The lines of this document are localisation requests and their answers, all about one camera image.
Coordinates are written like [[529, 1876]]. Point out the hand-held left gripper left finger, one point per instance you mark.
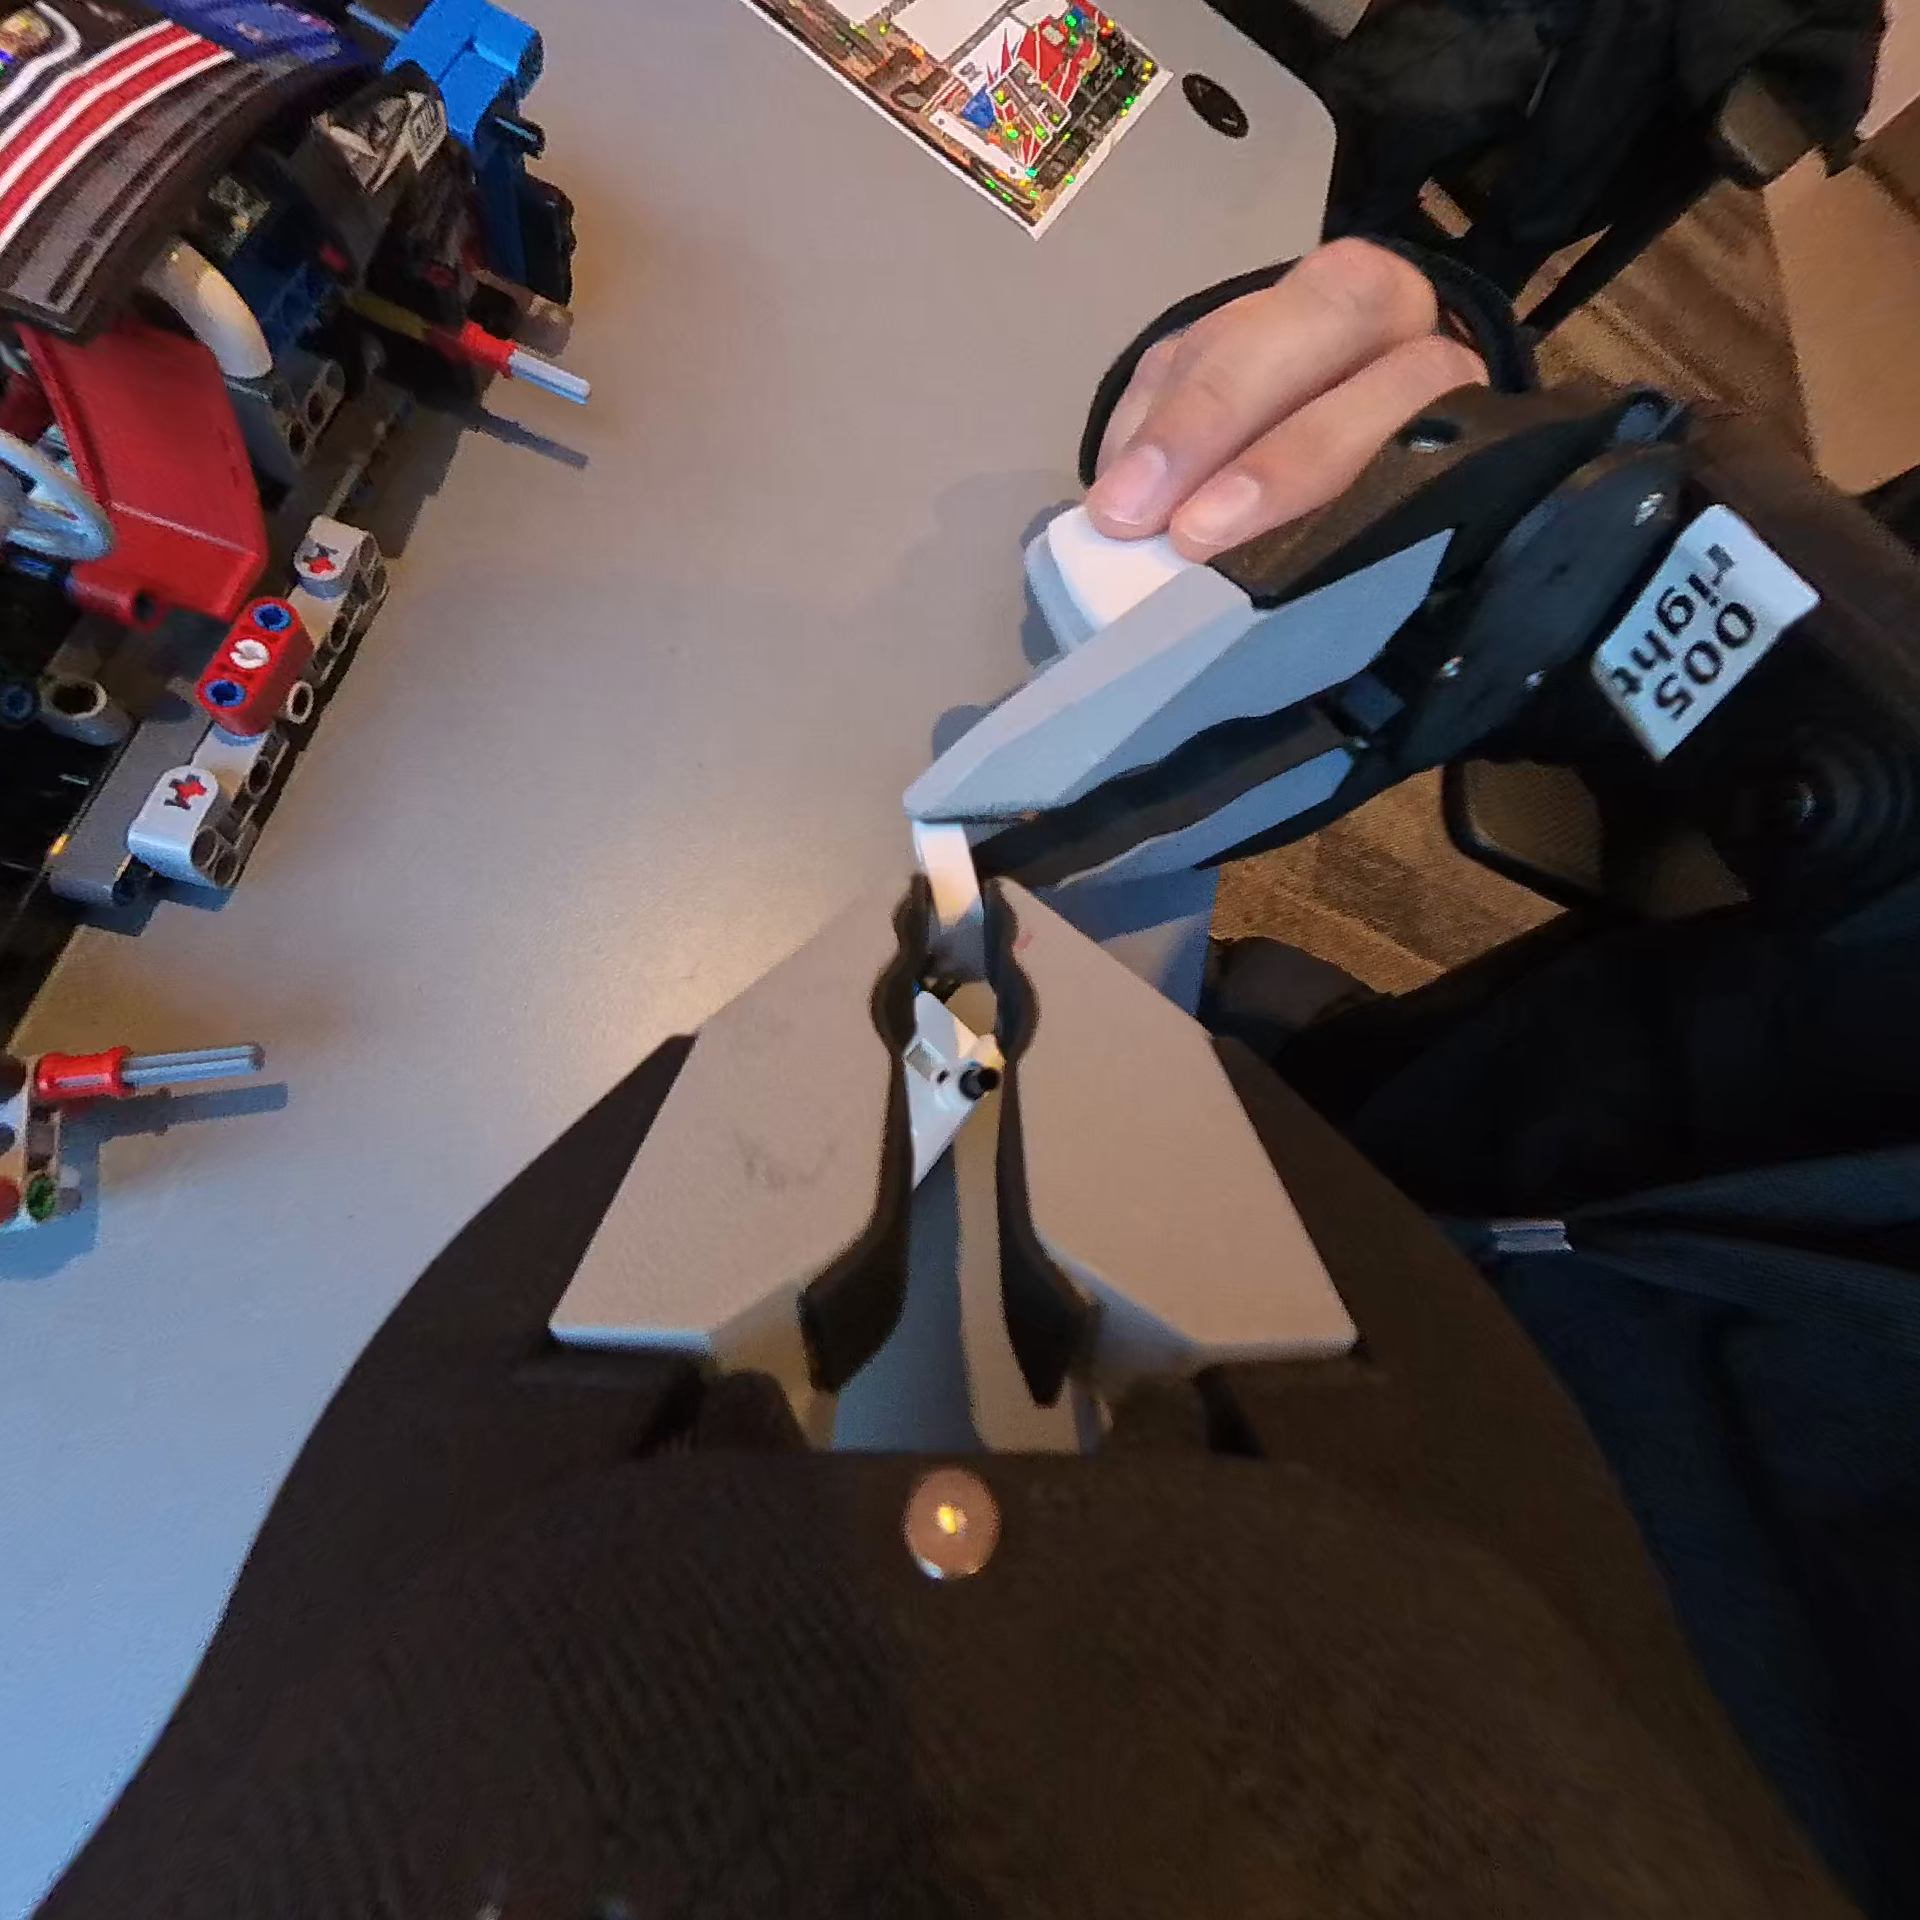
[[724, 1187]]

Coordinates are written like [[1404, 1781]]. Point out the person's dark clothing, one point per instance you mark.
[[1728, 1352]]

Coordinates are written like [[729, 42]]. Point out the toy brick car chassis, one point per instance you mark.
[[150, 448]]

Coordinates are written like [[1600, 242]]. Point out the person's right forearm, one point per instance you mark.
[[1530, 153]]

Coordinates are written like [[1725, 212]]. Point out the blue and white brick panel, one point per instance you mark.
[[937, 1103]]

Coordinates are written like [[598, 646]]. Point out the person's right hand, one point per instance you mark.
[[1276, 393]]

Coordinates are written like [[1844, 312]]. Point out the grey desk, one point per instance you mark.
[[675, 602]]

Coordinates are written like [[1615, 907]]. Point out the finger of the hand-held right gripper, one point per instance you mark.
[[1233, 816], [1169, 690]]

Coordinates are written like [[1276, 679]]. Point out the black oval desk cap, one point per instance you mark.
[[1216, 107]]

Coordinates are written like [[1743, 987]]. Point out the holographic sticker sheet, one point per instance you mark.
[[976, 107]]

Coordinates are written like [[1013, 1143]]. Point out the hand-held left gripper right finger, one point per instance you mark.
[[1186, 1167]]

